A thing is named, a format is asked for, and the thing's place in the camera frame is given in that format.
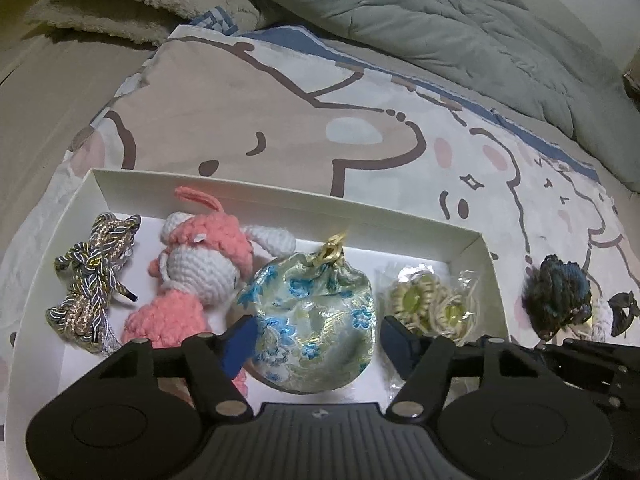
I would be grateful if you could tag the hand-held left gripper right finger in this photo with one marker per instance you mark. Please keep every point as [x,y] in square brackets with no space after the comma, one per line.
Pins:
[400,350]

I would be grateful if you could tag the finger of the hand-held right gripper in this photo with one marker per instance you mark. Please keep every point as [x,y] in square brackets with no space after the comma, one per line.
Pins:
[590,357]

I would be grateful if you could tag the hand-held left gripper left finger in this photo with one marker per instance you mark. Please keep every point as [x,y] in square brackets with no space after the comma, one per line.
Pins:
[240,345]

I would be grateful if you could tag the white scrunchie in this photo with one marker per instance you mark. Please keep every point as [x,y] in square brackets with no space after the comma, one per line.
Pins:
[600,320]

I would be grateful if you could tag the clear bag of rubber bands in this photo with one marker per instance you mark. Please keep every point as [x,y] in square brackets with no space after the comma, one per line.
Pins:
[430,305]

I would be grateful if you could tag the black hair claw clip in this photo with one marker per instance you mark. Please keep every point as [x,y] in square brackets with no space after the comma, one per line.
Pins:
[625,312]

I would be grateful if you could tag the dark crocheted scrunchie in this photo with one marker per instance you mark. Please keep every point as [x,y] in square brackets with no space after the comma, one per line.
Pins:
[555,295]

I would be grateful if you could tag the embroidered floral round pouch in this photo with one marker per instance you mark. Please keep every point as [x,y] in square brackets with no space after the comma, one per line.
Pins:
[310,320]

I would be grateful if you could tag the pink white crochet doll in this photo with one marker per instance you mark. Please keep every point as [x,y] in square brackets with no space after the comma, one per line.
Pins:
[200,260]

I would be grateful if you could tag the white shallow cardboard box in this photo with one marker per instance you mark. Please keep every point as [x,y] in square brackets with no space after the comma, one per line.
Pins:
[350,220]

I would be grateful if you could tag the cartoon bear printed blanket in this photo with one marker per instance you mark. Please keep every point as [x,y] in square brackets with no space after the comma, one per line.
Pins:
[225,110]

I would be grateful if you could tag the grey duvet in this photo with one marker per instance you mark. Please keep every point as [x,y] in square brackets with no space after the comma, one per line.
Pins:
[425,25]

